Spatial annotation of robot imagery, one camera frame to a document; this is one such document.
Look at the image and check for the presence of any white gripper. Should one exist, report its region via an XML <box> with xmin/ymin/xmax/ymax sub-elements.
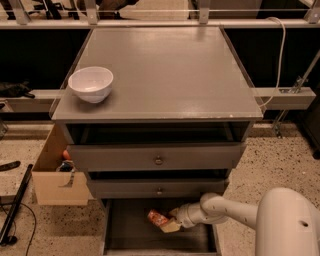
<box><xmin>160</xmin><ymin>203</ymin><xmax>202</xmax><ymax>233</ymax></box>

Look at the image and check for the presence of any red coke can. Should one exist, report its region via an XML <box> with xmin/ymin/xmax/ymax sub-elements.
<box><xmin>147</xmin><ymin>209</ymin><xmax>169</xmax><ymax>227</ymax></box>

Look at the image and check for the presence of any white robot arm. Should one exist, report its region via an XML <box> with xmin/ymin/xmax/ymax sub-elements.
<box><xmin>157</xmin><ymin>188</ymin><xmax>320</xmax><ymax>256</ymax></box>

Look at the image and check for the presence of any grey bottom drawer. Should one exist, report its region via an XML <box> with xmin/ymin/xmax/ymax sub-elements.
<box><xmin>102</xmin><ymin>198</ymin><xmax>221</xmax><ymax>256</ymax></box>

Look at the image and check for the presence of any grey drawer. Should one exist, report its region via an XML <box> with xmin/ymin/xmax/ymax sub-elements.
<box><xmin>102</xmin><ymin>198</ymin><xmax>221</xmax><ymax>256</ymax></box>
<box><xmin>67</xmin><ymin>143</ymin><xmax>245</xmax><ymax>172</ymax></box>
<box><xmin>87</xmin><ymin>178</ymin><xmax>229</xmax><ymax>199</ymax></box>

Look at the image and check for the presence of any grey top drawer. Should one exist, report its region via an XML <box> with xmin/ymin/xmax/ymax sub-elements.
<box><xmin>67</xmin><ymin>143</ymin><xmax>245</xmax><ymax>172</ymax></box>

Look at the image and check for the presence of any grey middle drawer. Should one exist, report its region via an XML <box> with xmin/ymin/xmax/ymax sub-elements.
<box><xmin>87</xmin><ymin>178</ymin><xmax>229</xmax><ymax>199</ymax></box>

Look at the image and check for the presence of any grey drawer cabinet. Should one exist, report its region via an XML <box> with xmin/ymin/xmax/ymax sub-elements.
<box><xmin>49</xmin><ymin>26</ymin><xmax>264</xmax><ymax>208</ymax></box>

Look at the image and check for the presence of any cardboard box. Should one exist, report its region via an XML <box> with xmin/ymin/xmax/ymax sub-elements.
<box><xmin>32</xmin><ymin>125</ymin><xmax>90</xmax><ymax>205</ymax></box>

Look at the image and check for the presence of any orange ball in box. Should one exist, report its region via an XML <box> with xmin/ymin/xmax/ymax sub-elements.
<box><xmin>62</xmin><ymin>150</ymin><xmax>71</xmax><ymax>160</ymax></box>

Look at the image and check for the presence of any white bowl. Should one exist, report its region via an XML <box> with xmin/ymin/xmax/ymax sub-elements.
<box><xmin>68</xmin><ymin>66</ymin><xmax>114</xmax><ymax>103</ymax></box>

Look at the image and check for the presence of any black flat tool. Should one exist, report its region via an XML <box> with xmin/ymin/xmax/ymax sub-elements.
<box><xmin>0</xmin><ymin>161</ymin><xmax>21</xmax><ymax>172</ymax></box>

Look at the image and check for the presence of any black pole stand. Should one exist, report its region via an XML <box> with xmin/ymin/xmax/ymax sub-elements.
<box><xmin>0</xmin><ymin>164</ymin><xmax>33</xmax><ymax>245</ymax></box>

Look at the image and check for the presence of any black bag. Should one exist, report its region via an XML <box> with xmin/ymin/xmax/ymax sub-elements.
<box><xmin>0</xmin><ymin>81</ymin><xmax>35</xmax><ymax>98</ymax></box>

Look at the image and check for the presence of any metal railing beam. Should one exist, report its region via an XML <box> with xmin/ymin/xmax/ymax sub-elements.
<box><xmin>0</xmin><ymin>19</ymin><xmax>319</xmax><ymax>30</ymax></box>

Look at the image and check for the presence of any black floor cable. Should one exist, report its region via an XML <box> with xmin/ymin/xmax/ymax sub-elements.
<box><xmin>0</xmin><ymin>201</ymin><xmax>38</xmax><ymax>256</ymax></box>

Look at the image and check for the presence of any white cable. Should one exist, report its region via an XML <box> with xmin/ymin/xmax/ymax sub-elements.
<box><xmin>259</xmin><ymin>16</ymin><xmax>287</xmax><ymax>109</ymax></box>

